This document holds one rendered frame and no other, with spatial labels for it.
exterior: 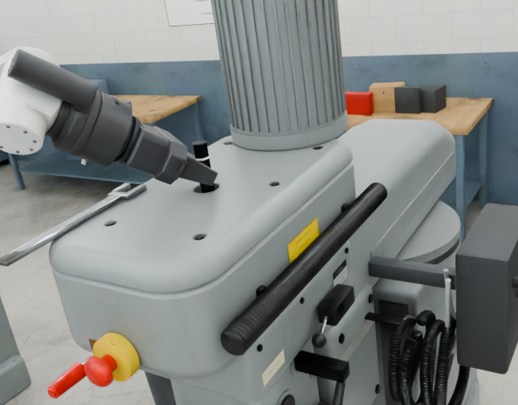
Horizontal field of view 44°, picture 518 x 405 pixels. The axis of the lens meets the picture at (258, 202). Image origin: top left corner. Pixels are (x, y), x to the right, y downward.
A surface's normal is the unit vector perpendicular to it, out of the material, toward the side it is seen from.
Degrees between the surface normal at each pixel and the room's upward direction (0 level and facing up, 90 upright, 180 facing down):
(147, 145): 91
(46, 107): 56
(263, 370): 90
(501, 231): 0
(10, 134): 126
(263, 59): 90
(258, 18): 90
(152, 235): 0
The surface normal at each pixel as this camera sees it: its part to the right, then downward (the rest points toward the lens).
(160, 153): 0.40, 0.32
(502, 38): -0.51, 0.39
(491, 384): -0.14, -0.91
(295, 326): 0.85, 0.09
